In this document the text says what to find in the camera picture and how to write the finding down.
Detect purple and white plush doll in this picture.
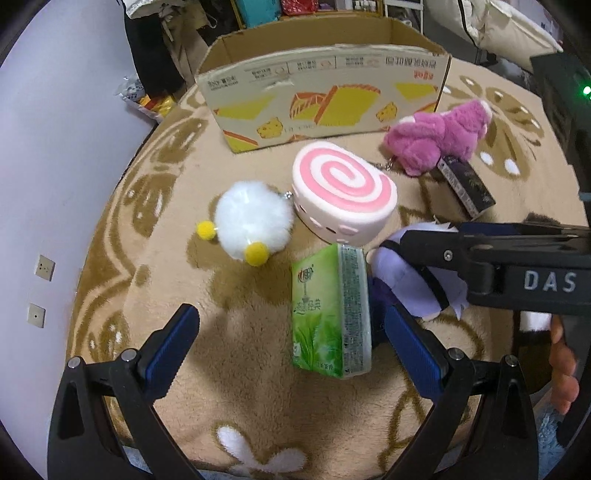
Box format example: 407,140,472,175
367,220,469,344

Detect black hanging coat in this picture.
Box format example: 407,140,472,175
124,14,169,93

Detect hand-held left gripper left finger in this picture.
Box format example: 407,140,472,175
47,303,204,480

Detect pink plush toy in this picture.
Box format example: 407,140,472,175
373,98,493,177

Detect grey-blue fluffy garment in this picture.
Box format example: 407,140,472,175
531,406,571,446

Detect beige hanging trousers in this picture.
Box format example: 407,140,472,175
161,11,208,89

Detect white plastic bag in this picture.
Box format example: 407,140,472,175
121,76,148,109

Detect cream puffer coat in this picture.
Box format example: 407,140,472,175
422,0,565,70

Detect small black box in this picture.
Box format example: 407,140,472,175
436,155,497,220

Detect printed cardboard box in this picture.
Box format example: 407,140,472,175
194,16,453,154

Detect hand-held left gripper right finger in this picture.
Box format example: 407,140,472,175
383,305,543,480

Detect teal bag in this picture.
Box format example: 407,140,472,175
235,0,283,29

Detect yellow and red snack packets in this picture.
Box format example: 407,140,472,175
141,93,176,121

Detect green tissue packet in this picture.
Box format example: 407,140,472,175
291,244,373,380

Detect pink swirl cake roll squishy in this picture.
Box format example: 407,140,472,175
292,141,399,245

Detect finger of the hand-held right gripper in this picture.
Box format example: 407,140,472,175
398,229,506,296
457,222,591,241

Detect person's right hand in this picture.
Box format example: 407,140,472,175
549,318,581,415

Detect white pompom with yellow balls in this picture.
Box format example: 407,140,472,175
196,181,296,267

